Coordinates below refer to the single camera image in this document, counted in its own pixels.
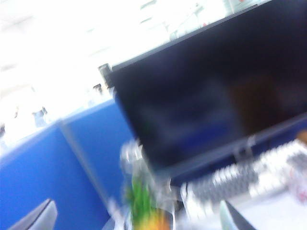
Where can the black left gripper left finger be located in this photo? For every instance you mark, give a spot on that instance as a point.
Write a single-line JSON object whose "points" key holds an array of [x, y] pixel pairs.
{"points": [[38, 218]]}

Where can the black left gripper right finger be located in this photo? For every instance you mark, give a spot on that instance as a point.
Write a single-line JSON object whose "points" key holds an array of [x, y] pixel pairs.
{"points": [[236, 218]]}

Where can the yellow printed paper bag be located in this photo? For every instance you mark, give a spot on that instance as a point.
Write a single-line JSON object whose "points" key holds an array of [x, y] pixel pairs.
{"points": [[302, 136]]}

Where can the white and grey keyboard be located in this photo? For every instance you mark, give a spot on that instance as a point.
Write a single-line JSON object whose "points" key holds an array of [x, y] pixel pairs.
{"points": [[227, 177]]}

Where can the blue side partition panel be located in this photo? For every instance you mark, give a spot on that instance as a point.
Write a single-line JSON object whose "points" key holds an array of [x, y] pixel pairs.
{"points": [[28, 172]]}

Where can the grey monitor stand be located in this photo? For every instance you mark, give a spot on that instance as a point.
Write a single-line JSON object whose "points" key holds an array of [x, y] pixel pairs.
{"points": [[243, 151]]}

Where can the clear glass cup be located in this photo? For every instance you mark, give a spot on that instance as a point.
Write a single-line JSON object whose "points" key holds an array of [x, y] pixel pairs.
{"points": [[299, 187]]}

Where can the small pineapple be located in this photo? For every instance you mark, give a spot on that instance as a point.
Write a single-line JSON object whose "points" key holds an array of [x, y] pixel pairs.
{"points": [[141, 203]]}

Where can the blue rear partition panel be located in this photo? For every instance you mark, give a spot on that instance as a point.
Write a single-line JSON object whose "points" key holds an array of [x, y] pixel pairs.
{"points": [[100, 134]]}

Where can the silver robot figurine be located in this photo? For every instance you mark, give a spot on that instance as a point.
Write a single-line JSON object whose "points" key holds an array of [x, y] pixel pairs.
{"points": [[132, 158]]}

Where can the black computer monitor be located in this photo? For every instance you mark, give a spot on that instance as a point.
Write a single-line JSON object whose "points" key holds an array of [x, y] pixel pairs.
{"points": [[192, 95]]}

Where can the grey partition post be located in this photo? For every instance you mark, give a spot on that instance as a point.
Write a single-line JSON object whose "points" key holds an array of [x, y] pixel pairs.
{"points": [[79, 155]]}

